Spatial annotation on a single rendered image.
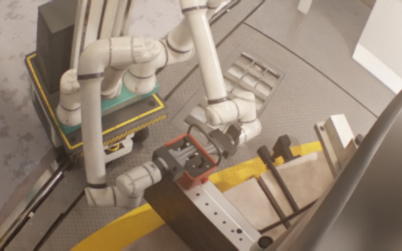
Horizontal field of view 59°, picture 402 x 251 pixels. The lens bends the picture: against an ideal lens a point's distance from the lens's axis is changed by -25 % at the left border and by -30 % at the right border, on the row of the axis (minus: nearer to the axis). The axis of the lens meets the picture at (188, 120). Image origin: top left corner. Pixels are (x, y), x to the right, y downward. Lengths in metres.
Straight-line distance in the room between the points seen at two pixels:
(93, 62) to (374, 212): 1.24
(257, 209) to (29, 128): 1.57
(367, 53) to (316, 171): 2.14
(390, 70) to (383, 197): 3.86
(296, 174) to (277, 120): 0.73
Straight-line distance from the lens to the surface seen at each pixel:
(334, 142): 2.87
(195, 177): 1.88
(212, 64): 2.00
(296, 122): 3.38
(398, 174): 0.91
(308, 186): 2.68
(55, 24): 2.40
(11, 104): 3.11
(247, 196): 2.49
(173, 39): 2.44
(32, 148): 2.85
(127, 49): 1.70
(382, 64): 4.62
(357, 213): 0.77
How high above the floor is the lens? 2.34
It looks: 50 degrees down
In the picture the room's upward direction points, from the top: 19 degrees clockwise
